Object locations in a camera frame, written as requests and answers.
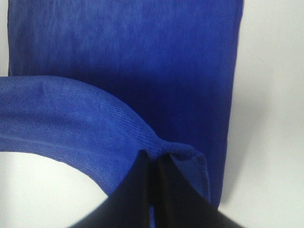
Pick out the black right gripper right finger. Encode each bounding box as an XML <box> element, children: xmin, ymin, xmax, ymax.
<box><xmin>155</xmin><ymin>155</ymin><xmax>242</xmax><ymax>228</ymax></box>

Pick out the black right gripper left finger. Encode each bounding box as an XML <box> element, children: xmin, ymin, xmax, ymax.
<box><xmin>75</xmin><ymin>150</ymin><xmax>150</xmax><ymax>228</ymax></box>

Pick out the blue microfiber towel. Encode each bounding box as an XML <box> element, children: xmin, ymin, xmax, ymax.
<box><xmin>0</xmin><ymin>0</ymin><xmax>246</xmax><ymax>228</ymax></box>

